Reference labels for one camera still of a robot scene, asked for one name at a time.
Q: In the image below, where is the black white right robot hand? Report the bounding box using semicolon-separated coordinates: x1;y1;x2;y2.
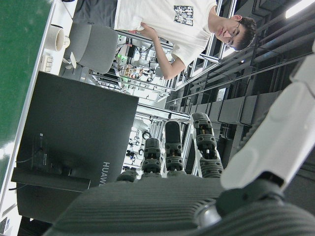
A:
41;38;315;236

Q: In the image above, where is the aluminium equipment rack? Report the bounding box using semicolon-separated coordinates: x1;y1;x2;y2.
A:
91;29;222;104

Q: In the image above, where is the black Huawei monitor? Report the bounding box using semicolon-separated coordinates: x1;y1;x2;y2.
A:
11;71;140;224

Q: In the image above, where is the grey office chair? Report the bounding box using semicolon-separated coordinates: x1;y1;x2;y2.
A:
63;23;119;74

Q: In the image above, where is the white power strip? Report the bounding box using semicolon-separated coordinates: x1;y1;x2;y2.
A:
40;55;54;72

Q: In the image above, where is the person in white t-shirt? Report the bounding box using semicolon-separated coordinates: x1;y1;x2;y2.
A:
114;0;258;81

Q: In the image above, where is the white tape roll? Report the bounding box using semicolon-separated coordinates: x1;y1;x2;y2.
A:
48;24;66;52

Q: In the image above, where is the ceiling light strip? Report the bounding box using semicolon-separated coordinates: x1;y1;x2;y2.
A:
284;0;315;19

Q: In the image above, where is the green conveyor belt aluminium frame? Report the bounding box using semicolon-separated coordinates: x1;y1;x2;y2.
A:
0;0;56;222

